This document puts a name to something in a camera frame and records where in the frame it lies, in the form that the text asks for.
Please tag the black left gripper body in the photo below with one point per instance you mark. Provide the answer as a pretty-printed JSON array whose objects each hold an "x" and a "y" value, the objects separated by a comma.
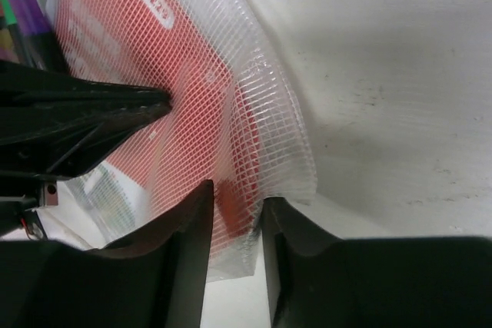
[{"x": 21, "y": 197}]

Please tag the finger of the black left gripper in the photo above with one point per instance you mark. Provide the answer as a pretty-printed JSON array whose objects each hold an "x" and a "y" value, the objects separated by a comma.
[
  {"x": 72, "y": 150},
  {"x": 25, "y": 86}
]

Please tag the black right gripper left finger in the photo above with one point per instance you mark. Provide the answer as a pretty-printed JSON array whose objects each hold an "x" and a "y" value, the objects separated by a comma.
[{"x": 153, "y": 277}]

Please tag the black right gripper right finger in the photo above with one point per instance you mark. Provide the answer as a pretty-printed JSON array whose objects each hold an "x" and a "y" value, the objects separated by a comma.
[{"x": 315, "y": 279}]

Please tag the green cap black highlighter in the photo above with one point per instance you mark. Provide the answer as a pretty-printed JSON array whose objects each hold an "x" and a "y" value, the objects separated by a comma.
[{"x": 9, "y": 22}]

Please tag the purple cap black highlighter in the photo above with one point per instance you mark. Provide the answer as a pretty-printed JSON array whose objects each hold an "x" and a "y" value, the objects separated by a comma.
[{"x": 41, "y": 44}]

